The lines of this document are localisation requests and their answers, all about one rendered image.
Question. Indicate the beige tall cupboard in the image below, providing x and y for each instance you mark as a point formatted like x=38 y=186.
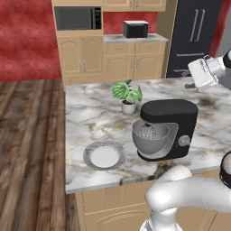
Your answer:
x=79 y=57

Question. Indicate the grey mixer knob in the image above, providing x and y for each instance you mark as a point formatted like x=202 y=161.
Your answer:
x=184 y=140

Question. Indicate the beige lower cupboards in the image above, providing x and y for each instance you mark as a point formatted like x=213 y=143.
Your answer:
x=135 y=60

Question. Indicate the beige wall cupboards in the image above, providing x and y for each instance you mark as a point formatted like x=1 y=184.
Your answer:
x=135 y=4

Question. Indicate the black and white toaster oven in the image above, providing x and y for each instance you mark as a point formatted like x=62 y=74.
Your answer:
x=135 y=29

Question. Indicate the white plate with grey rim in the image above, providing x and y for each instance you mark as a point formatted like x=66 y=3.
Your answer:
x=104 y=155

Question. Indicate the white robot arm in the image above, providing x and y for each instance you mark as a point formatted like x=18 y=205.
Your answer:
x=186 y=192

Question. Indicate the black stand mixer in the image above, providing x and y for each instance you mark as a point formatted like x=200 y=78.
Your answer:
x=180 y=117

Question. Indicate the green plant in white pot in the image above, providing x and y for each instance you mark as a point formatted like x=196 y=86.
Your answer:
x=126 y=93

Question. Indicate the dark grey fridge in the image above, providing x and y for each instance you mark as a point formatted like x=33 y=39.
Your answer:
x=192 y=33

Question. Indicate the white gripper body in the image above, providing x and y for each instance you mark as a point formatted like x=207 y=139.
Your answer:
x=203 y=75

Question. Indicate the black built-in microwave oven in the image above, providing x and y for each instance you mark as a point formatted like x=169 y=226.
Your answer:
x=76 y=18

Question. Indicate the grey mixer bowl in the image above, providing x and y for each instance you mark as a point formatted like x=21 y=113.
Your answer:
x=150 y=141

